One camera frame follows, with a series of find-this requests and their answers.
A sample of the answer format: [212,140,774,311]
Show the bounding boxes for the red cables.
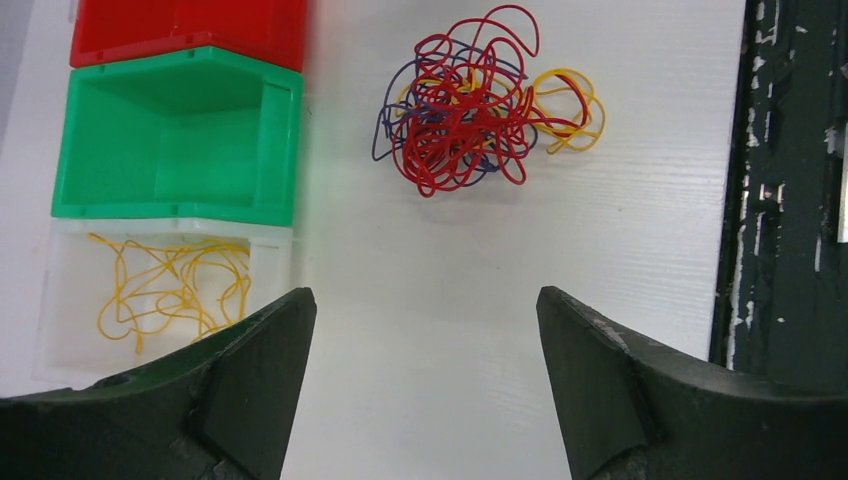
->
[390,5,591,199]

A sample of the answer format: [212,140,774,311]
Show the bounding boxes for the clear plastic bin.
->
[34,218,293,388]

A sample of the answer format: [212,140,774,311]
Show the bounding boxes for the green plastic bin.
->
[51,47,304,227]

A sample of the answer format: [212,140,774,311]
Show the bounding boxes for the purple cables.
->
[371,38,539,188]

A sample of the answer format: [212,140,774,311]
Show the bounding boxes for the red plastic bin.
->
[69,0,311,72]

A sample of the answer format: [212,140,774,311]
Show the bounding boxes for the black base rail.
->
[708,1,847,393]

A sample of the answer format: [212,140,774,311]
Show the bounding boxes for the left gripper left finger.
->
[1,288,316,479]

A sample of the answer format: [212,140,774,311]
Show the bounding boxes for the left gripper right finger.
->
[536,286,847,479]

